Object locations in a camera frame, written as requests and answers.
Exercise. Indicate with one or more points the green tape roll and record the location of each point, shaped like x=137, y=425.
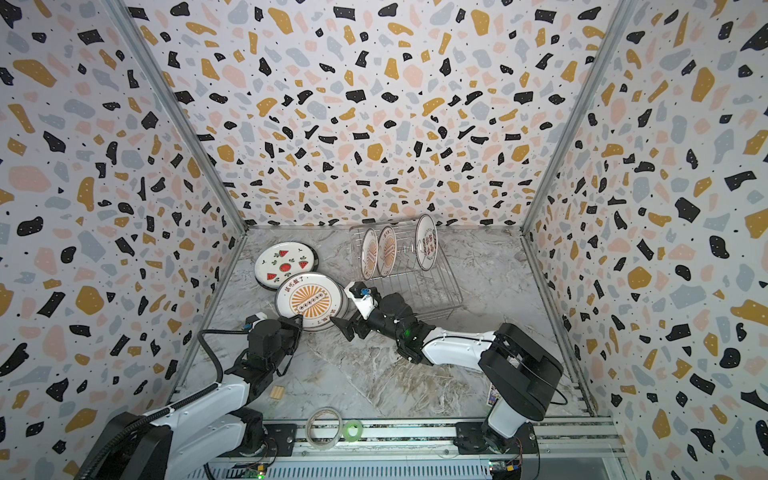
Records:
x=352, y=430

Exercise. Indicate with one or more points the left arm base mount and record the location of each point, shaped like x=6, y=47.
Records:
x=265, y=441

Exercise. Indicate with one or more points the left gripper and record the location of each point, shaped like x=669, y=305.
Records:
x=293, y=328

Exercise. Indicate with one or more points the orange sunburst plate front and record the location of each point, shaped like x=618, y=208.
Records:
x=369, y=254

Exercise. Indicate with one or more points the watermelon blue rim plate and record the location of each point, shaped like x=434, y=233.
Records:
x=285, y=263

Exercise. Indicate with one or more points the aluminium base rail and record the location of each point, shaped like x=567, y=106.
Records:
x=568, y=448

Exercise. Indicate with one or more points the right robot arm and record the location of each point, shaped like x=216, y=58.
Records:
x=525, y=375

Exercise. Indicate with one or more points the orange sunburst plate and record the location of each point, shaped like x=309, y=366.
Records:
x=387, y=251
x=369, y=254
x=314, y=296

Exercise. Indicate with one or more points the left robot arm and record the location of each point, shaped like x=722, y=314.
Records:
x=172, y=441

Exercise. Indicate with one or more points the wire dish rack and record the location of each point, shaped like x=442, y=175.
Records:
x=433, y=295

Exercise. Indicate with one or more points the clear tape roll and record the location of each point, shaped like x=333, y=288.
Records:
x=323, y=428

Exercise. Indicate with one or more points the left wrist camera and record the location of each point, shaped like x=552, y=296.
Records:
x=252, y=320

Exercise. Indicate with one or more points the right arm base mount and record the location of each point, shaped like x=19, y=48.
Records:
x=475, y=438

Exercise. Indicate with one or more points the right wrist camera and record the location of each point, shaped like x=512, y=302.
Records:
x=363, y=308

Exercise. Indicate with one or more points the colourful card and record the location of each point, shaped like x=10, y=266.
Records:
x=493, y=396

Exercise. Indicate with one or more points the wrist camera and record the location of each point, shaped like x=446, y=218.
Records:
x=252, y=320
x=363, y=308

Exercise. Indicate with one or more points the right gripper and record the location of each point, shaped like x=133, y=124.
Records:
x=369, y=322

